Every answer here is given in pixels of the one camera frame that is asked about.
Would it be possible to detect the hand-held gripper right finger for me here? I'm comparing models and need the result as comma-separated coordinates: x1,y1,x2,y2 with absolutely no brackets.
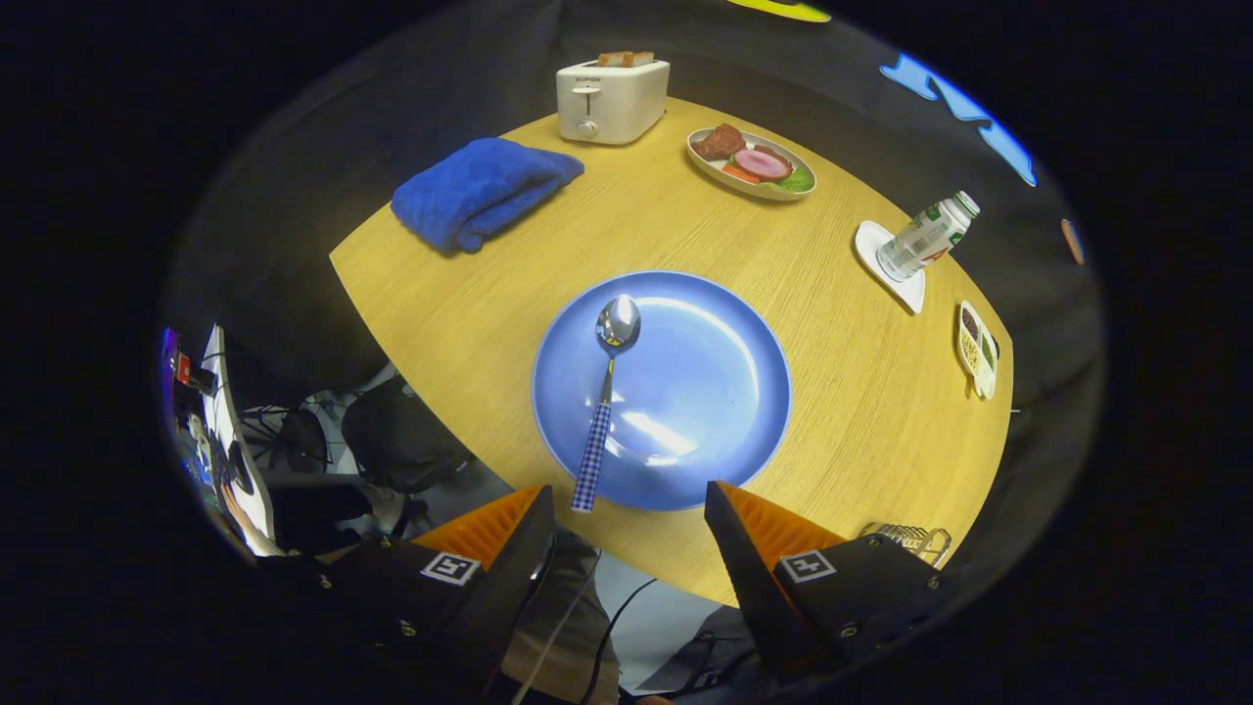
705,480,955,686

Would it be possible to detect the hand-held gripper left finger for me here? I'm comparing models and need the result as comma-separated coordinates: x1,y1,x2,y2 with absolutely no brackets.
294,485,557,701

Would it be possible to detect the spoon with checkered handle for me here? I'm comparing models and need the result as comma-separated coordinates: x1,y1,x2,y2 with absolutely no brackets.
571,294,642,513

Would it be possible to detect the person's khaki trouser leg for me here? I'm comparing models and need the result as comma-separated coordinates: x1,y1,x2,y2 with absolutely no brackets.
499,529,623,705

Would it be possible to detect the black bag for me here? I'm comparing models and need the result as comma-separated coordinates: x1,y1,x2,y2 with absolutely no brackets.
341,377,476,494

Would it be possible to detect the blue round plate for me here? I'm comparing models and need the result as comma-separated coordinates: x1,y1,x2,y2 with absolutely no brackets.
532,270,792,512

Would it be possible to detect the white panel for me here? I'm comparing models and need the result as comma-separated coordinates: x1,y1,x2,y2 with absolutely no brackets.
201,325,280,557

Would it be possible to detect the white divided snack dish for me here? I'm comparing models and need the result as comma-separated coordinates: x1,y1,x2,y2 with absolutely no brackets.
956,301,1000,400

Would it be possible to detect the white coaster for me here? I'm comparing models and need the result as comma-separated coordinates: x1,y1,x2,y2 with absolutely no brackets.
855,220,927,315

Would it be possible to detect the white plastic drink bottle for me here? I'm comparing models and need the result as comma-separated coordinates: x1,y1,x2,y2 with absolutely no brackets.
876,191,981,283

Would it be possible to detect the blue folded towel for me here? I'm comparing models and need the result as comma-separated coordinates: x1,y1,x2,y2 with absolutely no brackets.
391,137,585,254

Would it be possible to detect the small plate of food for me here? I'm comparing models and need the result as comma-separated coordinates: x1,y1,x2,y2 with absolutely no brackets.
686,123,817,202

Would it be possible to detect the pink ham slice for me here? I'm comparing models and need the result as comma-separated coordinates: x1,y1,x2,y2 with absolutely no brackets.
734,147,794,181

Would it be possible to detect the white toaster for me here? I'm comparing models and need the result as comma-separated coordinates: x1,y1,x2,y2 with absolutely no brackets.
556,59,672,146

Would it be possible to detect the black cable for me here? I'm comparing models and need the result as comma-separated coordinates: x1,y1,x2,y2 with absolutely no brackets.
578,578,659,705

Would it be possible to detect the metal wire cutlery rack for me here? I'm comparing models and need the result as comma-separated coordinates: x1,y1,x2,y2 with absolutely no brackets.
859,523,952,569

